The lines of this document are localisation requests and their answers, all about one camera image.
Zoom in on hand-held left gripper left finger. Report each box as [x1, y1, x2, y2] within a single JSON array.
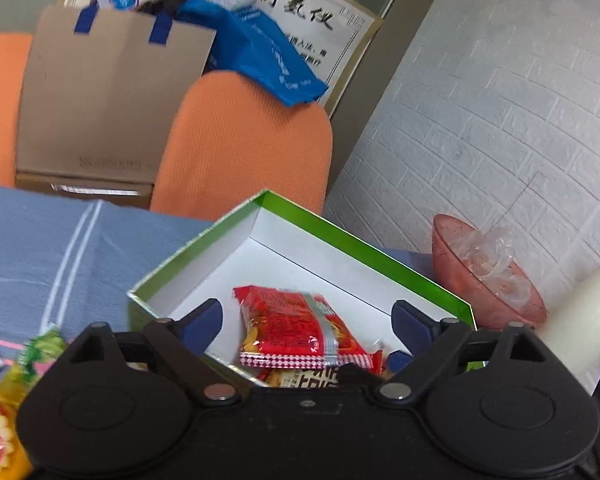
[[55, 298, 244, 407]]

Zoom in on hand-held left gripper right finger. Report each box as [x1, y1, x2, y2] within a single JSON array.
[[374, 299, 552, 407]]

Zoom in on red snack packet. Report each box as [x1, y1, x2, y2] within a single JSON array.
[[232, 285, 383, 368]]

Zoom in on green cardboard box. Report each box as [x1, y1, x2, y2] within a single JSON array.
[[126, 189, 486, 391]]

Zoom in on yellow snack packet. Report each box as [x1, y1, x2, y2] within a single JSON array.
[[0, 327, 68, 480]]

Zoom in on pink glass bowl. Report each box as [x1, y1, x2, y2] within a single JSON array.
[[432, 214, 548, 330]]

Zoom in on clear plastic wrap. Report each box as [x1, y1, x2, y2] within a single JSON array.
[[455, 225, 538, 311]]

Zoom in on brown and white snack packet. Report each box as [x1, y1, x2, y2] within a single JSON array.
[[260, 366, 343, 391]]

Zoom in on orange chair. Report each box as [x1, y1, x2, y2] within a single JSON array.
[[150, 71, 333, 221], [0, 32, 33, 188]]

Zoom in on white paper roll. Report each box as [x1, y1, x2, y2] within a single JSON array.
[[535, 265, 600, 396]]

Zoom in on blue-grey tablecloth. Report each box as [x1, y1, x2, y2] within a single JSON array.
[[0, 185, 438, 391]]

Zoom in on brown paper bag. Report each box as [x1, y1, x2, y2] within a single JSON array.
[[15, 2, 217, 210]]

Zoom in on blue plastic bag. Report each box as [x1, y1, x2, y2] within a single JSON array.
[[175, 0, 329, 107]]

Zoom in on framed wall poster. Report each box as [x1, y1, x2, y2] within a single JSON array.
[[62, 0, 383, 118]]

